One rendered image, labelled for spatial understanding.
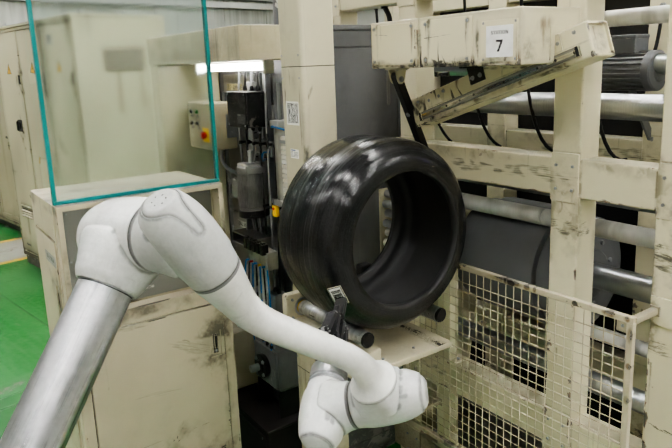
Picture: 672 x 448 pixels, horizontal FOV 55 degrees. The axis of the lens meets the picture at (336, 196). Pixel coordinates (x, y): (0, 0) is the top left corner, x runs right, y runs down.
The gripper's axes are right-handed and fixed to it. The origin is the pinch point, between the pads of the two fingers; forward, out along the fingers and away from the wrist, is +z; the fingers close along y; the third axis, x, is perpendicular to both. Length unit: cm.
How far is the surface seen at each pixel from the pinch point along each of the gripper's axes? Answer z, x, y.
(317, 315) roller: 17.5, -16.9, 14.3
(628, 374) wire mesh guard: -3, 62, 44
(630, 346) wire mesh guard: 0, 65, 37
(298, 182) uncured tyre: 26.9, -3.8, -25.8
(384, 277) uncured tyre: 38.9, -0.2, 23.9
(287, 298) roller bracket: 24.4, -26.6, 10.0
